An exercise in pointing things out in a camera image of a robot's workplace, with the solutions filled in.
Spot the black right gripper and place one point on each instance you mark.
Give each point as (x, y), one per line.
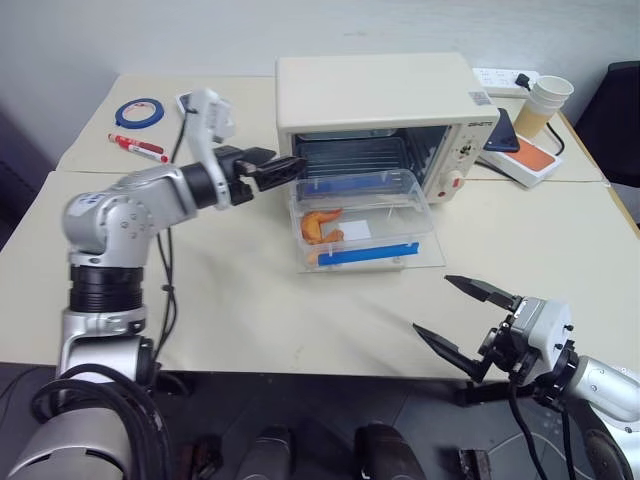
(505, 345)

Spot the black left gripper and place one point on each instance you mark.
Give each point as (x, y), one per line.
(235, 162)

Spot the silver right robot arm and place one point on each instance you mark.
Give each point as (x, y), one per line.
(605, 385)

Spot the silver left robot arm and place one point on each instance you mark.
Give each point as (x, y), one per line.
(145, 185)

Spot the orange fried food piece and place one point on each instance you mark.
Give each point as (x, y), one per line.
(312, 227)

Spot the metal oven rack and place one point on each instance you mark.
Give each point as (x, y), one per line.
(350, 150)

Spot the glass toaster oven door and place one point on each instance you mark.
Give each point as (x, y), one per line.
(432, 250)

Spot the clear plastic food container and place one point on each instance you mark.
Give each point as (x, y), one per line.
(385, 215)

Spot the cream toaster oven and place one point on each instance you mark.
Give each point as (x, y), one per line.
(375, 90)

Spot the white paper label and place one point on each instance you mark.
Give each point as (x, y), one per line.
(356, 230)

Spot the blue tape strip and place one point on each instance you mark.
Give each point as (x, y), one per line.
(370, 255)

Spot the red marker pen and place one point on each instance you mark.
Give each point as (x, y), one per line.
(140, 146)

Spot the small brown block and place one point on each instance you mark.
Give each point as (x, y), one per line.
(474, 465)

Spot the dark rounded shape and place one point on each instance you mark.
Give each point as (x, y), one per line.
(267, 450)
(385, 452)

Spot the blue tape roll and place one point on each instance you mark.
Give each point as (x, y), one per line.
(122, 120)

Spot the white and orange box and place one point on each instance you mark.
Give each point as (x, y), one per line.
(535, 159)

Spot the dark blue smartphone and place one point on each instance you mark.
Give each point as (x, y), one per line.
(502, 135)

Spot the white power strip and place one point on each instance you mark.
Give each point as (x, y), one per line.
(495, 80)

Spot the black power plug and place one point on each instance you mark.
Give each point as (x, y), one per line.
(523, 81)

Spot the black chair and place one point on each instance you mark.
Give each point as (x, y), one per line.
(620, 125)

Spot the dark purple chair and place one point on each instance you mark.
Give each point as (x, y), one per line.
(15, 175)

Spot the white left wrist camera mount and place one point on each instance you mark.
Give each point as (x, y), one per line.
(205, 130)

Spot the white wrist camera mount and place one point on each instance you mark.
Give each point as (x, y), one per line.
(205, 130)
(550, 325)

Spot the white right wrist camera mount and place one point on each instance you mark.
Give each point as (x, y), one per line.
(550, 325)

